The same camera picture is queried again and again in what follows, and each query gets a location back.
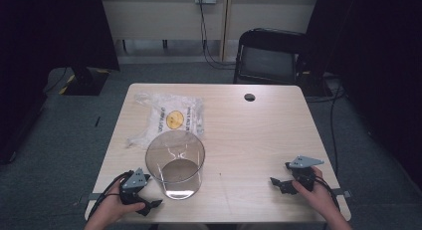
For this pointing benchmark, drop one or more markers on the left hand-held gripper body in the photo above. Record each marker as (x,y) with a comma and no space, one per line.
(132,182)

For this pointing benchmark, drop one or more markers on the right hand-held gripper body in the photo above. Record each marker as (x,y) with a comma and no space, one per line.
(303,177)

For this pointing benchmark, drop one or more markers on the clear plastic bin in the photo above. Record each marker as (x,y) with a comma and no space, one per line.
(175,170)

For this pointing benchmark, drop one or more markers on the clear plastic bag yellow print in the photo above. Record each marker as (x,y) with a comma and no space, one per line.
(159,110)

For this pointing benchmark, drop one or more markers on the person's right hand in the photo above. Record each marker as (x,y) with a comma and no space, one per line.
(318,198)

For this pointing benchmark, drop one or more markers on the person's left hand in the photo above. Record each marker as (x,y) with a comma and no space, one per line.
(114,206)

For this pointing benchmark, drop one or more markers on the grey tape strip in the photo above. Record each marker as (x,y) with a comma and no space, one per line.
(341,192)
(94,196)

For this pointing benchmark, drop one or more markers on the plain black stand base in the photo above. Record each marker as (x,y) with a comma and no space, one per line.
(315,87)

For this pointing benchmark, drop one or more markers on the black stand base yellow stripes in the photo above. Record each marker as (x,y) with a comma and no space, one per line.
(86,82)

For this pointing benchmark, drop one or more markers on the black folding chair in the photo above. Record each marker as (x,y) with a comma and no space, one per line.
(268,60)

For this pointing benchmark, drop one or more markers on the dark curtain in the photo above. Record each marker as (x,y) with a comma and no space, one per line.
(40,57)
(381,74)

